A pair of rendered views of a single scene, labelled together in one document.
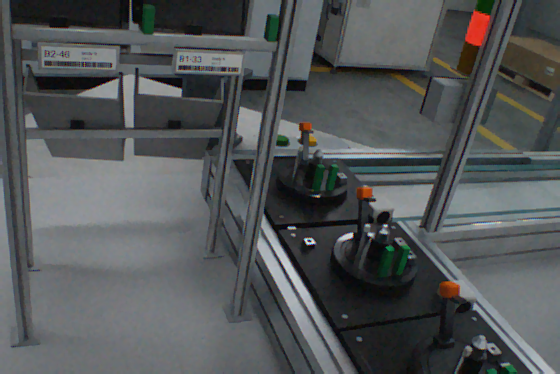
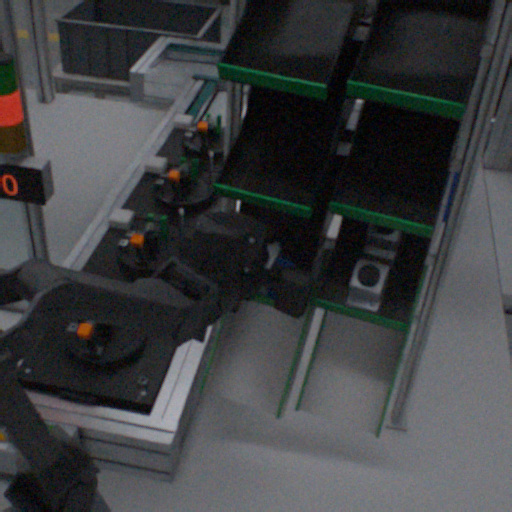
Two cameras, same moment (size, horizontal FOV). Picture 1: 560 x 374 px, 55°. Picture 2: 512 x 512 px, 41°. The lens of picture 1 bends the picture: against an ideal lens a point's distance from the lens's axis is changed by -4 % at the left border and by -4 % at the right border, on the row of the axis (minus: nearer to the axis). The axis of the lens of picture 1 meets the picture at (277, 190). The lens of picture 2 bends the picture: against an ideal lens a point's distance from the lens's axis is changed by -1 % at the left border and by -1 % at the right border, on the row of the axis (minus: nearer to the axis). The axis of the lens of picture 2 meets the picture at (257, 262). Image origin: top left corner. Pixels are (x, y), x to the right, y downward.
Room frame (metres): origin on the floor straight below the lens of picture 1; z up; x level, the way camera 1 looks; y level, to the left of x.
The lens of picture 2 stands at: (1.54, 0.62, 1.83)
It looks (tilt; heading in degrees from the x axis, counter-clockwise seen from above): 38 degrees down; 213
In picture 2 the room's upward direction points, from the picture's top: 5 degrees clockwise
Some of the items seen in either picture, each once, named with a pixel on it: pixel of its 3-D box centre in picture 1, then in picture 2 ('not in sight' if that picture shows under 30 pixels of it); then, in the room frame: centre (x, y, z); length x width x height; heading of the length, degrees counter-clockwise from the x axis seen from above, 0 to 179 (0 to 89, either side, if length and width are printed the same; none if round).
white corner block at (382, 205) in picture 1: (377, 211); not in sight; (0.92, -0.19, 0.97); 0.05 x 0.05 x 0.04; 25
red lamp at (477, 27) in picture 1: (484, 29); (4, 105); (0.94, -0.29, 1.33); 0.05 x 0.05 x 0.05
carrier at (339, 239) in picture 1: (379, 245); (150, 239); (0.73, -0.17, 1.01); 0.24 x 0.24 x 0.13; 25
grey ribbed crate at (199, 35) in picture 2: not in sight; (143, 39); (-0.62, -1.51, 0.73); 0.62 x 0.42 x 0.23; 115
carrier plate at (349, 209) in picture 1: (310, 190); (107, 344); (0.96, -0.06, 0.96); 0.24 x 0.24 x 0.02; 25
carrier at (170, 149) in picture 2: not in sight; (209, 131); (0.29, -0.38, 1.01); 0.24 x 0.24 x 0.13; 25
